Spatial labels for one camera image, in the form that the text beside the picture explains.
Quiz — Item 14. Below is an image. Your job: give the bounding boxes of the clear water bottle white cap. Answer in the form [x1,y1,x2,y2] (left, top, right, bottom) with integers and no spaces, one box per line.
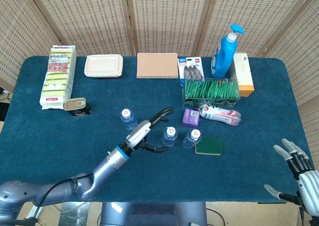
[120,108,138,131]
[161,126,179,147]
[181,128,202,151]

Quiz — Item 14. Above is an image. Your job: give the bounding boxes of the small purple box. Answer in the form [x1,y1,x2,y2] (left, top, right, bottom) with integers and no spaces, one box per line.
[182,108,200,128]

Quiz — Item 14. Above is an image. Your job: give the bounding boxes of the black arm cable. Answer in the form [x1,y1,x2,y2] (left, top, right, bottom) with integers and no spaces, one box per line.
[0,173,95,226]

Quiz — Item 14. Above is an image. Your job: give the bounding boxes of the red white tube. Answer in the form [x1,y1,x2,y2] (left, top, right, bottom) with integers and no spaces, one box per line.
[198,103,242,126]

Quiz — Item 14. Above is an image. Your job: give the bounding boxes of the clear box of green sachets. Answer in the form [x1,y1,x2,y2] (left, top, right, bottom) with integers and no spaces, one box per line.
[182,78,241,107]

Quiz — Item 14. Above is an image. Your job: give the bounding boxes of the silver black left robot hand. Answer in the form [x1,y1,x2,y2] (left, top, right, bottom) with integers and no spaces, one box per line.
[125,107,174,153]

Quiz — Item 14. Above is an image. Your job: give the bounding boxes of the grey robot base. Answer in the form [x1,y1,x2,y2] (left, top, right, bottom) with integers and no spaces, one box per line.
[99,201,209,226]

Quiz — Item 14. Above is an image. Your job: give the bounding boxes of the binder clip blister pack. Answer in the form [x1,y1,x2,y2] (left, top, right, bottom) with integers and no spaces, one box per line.
[177,57,205,87]

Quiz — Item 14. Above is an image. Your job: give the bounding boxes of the brown spiral notebook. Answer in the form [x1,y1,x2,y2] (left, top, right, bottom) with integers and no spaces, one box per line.
[136,52,179,79]

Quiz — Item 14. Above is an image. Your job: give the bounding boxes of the blue pump dispenser bottle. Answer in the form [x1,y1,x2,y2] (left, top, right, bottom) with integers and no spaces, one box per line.
[211,23,245,79]

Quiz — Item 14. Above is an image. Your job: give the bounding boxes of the yellow sponge multipack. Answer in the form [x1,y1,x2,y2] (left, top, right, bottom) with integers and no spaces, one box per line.
[39,45,77,110]

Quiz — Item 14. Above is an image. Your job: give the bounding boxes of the woven rattan folding screen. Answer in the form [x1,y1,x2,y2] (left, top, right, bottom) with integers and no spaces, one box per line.
[0,0,319,162]

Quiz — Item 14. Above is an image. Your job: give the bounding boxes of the black luncheon meat can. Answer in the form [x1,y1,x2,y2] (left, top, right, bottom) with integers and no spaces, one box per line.
[63,98,92,117]

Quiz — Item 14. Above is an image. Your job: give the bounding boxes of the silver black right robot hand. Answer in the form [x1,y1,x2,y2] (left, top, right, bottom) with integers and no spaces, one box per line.
[264,138,319,218]

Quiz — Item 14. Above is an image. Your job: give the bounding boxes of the white and orange carton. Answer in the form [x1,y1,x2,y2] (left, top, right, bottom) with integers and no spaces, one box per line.
[229,52,255,98]

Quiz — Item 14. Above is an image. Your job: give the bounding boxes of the blue felt table cover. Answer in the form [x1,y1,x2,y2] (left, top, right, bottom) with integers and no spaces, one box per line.
[0,56,312,203]

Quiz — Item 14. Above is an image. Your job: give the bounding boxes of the green yellow scouring sponge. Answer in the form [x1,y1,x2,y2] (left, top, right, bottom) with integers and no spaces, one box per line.
[195,135,223,156]

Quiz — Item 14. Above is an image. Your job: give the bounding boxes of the beige lidded food container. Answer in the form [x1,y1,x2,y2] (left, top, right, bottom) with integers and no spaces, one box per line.
[84,54,124,79]

